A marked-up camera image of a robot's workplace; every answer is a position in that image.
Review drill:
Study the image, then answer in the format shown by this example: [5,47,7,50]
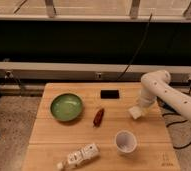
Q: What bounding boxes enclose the white sponge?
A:
[129,106,146,119]

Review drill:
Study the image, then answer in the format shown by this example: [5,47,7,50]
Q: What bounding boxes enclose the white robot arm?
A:
[138,70,191,122]

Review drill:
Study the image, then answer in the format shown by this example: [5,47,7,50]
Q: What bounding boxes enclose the white ceramic cup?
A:
[114,130,137,155]

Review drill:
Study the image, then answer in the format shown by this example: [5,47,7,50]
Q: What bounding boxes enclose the black rectangular block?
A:
[100,90,119,99]

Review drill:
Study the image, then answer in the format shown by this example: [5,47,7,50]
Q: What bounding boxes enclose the red chili pepper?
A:
[93,108,104,127]

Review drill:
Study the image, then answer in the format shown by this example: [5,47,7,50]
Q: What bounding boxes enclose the green bowl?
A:
[50,93,83,122]

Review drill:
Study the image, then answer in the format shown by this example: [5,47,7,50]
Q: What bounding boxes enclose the black floor cable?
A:
[161,111,191,150]

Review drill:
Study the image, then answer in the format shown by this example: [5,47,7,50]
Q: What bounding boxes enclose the black hanging cable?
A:
[116,13,153,82]

